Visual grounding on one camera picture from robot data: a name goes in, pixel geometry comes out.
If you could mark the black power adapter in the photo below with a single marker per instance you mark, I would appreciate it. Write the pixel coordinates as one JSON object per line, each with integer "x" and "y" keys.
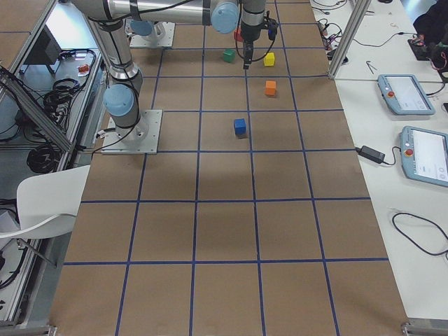
{"x": 370, "y": 154}

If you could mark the orange snack packet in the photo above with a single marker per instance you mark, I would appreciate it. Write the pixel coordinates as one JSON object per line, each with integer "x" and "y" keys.
{"x": 83, "y": 70}

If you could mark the white chair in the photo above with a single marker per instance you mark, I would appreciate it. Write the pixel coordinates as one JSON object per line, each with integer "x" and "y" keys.
{"x": 48, "y": 204}

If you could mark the yellow wooden block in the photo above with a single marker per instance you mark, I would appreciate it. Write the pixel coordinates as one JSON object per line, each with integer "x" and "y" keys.
{"x": 269, "y": 59}

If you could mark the green wooden block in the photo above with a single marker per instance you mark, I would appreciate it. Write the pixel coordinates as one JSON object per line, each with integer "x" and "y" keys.
{"x": 228, "y": 55}

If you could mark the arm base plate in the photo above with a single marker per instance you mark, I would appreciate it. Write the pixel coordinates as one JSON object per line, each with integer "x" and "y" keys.
{"x": 142, "y": 139}
{"x": 145, "y": 34}

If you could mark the orange wooden block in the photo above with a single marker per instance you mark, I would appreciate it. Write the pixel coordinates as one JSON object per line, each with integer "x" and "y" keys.
{"x": 270, "y": 88}

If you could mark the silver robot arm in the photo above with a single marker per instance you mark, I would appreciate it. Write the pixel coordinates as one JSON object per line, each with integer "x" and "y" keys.
{"x": 238, "y": 45}
{"x": 107, "y": 19}

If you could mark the far teach pendant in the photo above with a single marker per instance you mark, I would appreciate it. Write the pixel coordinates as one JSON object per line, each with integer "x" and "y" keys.
{"x": 404, "y": 95}

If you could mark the blue wooden block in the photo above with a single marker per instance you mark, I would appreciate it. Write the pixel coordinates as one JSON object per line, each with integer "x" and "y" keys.
{"x": 239, "y": 127}

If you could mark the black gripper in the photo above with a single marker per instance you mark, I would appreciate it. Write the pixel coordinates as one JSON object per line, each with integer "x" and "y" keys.
{"x": 250, "y": 33}

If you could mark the near teach pendant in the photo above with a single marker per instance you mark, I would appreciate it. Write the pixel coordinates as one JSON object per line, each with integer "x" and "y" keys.
{"x": 424, "y": 155}

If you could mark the aluminium frame post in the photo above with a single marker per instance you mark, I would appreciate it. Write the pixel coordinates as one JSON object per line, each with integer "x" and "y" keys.
{"x": 352, "y": 26}

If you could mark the red wooden block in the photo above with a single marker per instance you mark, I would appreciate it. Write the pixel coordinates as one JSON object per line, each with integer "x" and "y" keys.
{"x": 237, "y": 35}

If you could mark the teach pendant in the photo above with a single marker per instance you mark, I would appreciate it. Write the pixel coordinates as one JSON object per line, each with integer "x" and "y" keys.
{"x": 424, "y": 155}
{"x": 404, "y": 95}

